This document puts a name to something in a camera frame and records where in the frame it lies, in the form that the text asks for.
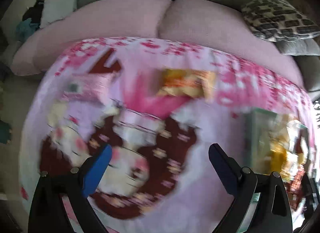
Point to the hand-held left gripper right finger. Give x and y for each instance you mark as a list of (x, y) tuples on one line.
[(223, 165)]

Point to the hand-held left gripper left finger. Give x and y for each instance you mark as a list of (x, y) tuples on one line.
[(97, 170)]

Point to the white box with teal rim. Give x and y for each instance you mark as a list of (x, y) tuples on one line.
[(252, 135)]

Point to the pink cartoon printed blanket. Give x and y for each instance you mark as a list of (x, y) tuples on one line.
[(195, 178)]

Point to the pink snack packet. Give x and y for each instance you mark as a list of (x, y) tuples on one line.
[(92, 87)]

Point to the gold snack packet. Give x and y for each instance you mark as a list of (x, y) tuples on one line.
[(185, 82)]

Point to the teal object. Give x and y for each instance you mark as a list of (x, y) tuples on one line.
[(5, 132)]

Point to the pink sofa seat cover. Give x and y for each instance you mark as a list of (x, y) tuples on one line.
[(212, 25), (100, 25)]

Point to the black and white patterned pillow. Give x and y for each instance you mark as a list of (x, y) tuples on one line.
[(280, 20)]

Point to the teal cloth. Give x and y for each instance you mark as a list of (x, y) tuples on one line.
[(26, 29)]

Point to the dark clothes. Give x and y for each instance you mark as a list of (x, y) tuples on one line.
[(33, 12)]

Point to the light grey pillow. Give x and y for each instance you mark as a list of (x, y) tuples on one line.
[(60, 2)]

